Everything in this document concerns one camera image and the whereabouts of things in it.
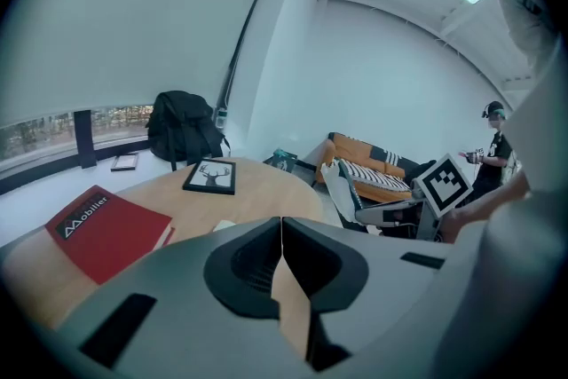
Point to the black backpack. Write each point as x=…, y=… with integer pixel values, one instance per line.
x=182, y=124

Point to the black white striped blanket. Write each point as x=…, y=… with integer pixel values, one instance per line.
x=377, y=179

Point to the black window post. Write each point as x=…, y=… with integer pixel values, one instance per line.
x=84, y=137

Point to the person's light grey shirt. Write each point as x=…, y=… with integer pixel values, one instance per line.
x=510, y=279

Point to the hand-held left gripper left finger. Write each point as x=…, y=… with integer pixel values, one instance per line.
x=177, y=279

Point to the clear water bottle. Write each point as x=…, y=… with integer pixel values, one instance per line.
x=221, y=117

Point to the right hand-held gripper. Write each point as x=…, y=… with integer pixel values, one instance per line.
x=444, y=186

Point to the black framed deer picture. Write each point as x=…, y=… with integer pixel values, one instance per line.
x=210, y=177

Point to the person's right forearm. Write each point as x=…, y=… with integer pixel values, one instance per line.
x=479, y=204

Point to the red hardcover book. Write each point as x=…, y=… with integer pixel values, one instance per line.
x=111, y=235

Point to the white roller blind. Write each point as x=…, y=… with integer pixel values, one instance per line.
x=133, y=13

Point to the wooden coffee table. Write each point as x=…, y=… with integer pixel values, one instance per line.
x=266, y=191

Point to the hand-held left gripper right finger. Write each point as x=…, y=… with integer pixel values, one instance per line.
x=390, y=302

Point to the black garment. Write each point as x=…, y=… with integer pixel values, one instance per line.
x=421, y=168

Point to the orange sofa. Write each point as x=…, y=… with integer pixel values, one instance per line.
x=355, y=151

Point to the blue paper bag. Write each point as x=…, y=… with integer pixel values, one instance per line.
x=281, y=160

